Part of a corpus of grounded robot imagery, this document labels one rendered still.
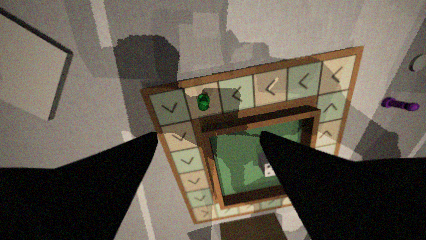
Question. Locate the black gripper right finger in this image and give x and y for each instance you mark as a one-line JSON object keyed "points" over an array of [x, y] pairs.
{"points": [[335, 197]]}

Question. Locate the grey die with black pips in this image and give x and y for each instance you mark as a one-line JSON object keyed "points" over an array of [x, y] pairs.
{"points": [[265, 165]]}

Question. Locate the green game pawn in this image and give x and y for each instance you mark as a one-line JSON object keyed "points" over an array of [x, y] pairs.
{"points": [[203, 102]]}

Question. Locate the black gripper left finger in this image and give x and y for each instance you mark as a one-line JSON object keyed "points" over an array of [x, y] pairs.
{"points": [[83, 200]]}

